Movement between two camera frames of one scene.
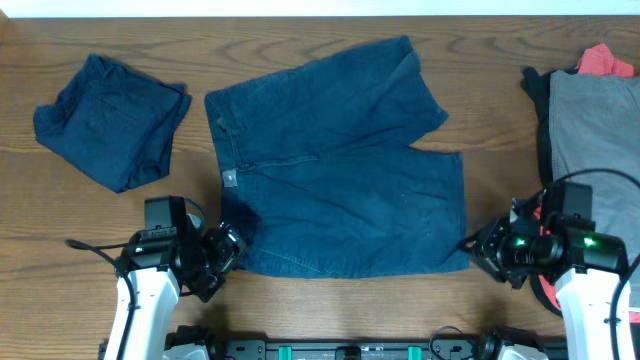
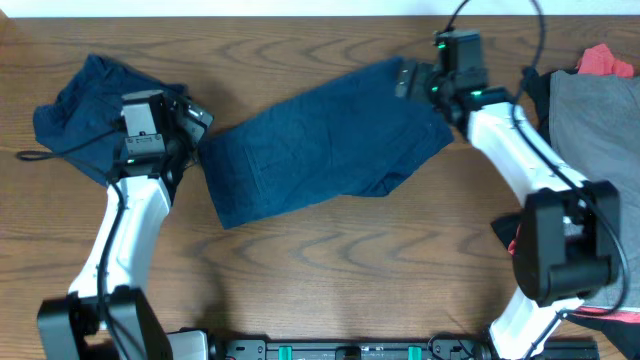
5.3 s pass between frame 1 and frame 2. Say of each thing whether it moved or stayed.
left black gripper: moved
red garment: stayed
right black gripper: moved
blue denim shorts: moved
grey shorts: stayed
